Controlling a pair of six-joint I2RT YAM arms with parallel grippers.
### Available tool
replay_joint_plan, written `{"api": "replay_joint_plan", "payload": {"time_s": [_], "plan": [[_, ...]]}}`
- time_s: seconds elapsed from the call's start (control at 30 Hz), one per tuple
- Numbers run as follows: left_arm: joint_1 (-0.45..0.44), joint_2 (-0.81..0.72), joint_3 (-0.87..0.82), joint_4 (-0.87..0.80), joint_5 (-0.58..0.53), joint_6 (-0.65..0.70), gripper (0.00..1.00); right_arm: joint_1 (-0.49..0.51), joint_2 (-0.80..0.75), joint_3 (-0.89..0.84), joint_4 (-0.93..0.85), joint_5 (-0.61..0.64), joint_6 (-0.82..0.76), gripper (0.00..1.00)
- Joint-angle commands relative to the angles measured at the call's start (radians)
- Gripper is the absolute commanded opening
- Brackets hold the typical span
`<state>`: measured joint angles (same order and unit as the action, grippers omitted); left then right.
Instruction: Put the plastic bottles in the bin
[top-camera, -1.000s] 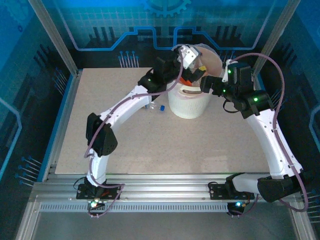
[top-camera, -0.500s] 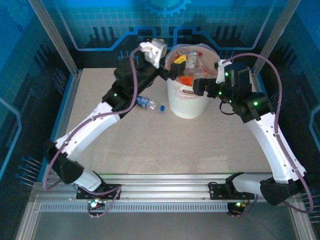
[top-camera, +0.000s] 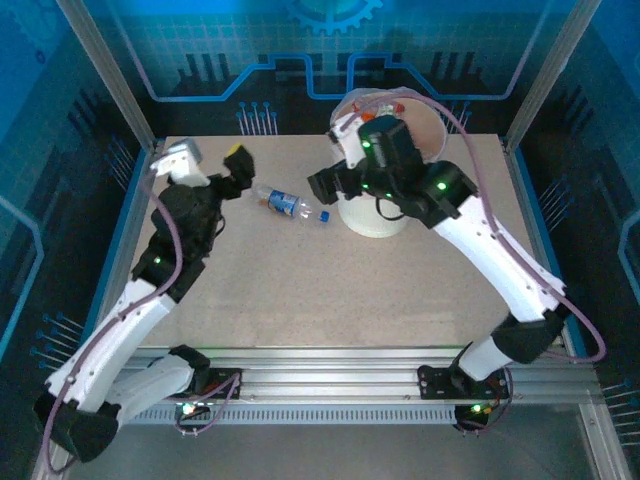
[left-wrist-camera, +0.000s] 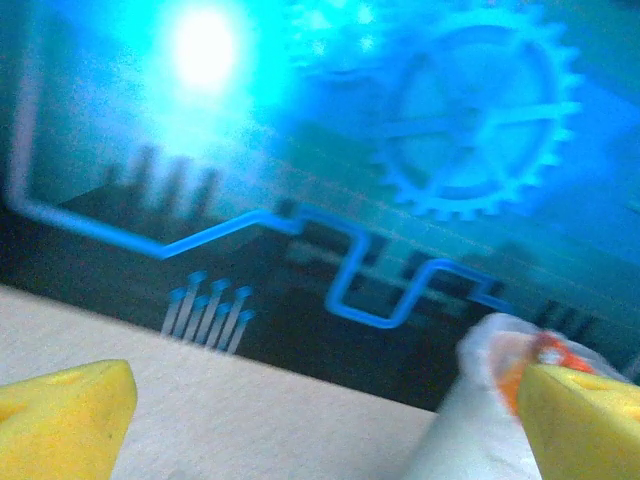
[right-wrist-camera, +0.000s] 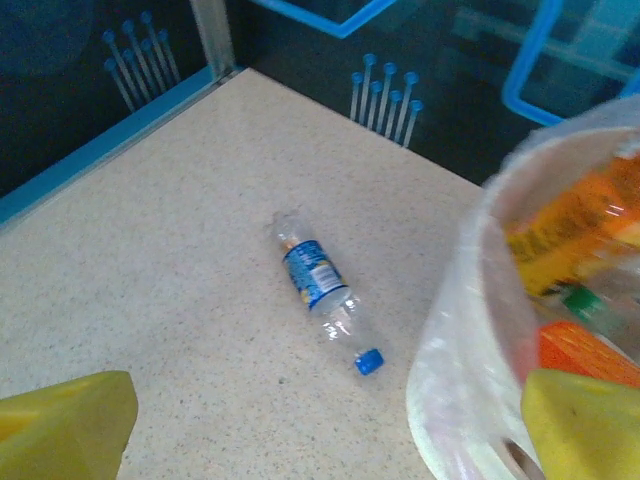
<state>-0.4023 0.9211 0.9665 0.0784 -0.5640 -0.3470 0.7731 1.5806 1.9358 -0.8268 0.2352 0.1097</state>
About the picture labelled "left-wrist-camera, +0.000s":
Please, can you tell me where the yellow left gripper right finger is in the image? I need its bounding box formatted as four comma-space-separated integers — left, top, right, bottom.
516, 363, 640, 480

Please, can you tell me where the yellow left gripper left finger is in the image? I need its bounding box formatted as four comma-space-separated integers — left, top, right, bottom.
0, 358, 140, 480

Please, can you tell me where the translucent plastic bin liner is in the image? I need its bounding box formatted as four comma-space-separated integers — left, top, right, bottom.
452, 312, 626, 431

